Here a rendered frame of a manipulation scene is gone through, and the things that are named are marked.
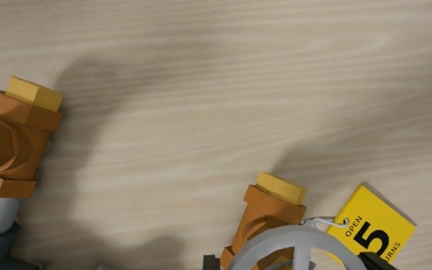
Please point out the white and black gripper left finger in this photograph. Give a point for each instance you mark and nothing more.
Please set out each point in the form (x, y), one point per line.
(211, 263)

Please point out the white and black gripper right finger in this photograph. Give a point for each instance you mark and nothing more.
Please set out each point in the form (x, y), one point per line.
(373, 261)

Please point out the yellow square tag with silver chain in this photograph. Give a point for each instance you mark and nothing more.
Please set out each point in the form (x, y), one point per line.
(371, 225)

